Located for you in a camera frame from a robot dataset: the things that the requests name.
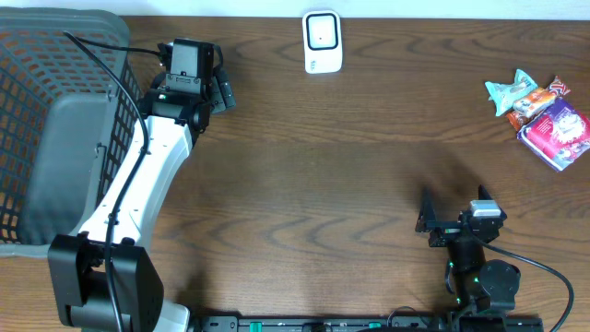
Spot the grey plastic mesh basket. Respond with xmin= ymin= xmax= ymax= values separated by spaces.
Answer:
xmin=1 ymin=6 xmax=141 ymax=258

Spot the teal snack packet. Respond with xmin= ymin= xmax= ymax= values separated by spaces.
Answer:
xmin=484 ymin=69 xmax=538 ymax=117

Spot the small orange snack packet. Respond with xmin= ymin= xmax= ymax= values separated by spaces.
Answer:
xmin=513 ymin=88 xmax=557 ymax=118

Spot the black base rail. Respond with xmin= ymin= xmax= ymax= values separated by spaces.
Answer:
xmin=188 ymin=314 xmax=544 ymax=332

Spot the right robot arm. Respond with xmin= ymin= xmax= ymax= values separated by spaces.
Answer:
xmin=415 ymin=186 xmax=521 ymax=331

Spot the brown orange candy bar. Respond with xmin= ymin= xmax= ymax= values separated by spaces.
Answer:
xmin=506 ymin=76 xmax=571 ymax=131

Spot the white barcode scanner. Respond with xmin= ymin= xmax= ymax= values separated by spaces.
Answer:
xmin=301 ymin=10 xmax=344 ymax=75

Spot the left black cable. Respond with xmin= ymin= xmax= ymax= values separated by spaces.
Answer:
xmin=62 ymin=30 xmax=167 ymax=332

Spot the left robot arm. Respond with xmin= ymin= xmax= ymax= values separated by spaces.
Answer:
xmin=48 ymin=38 xmax=236 ymax=331

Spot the purple red snack bag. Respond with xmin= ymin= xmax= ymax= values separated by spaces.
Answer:
xmin=517 ymin=98 xmax=589 ymax=172

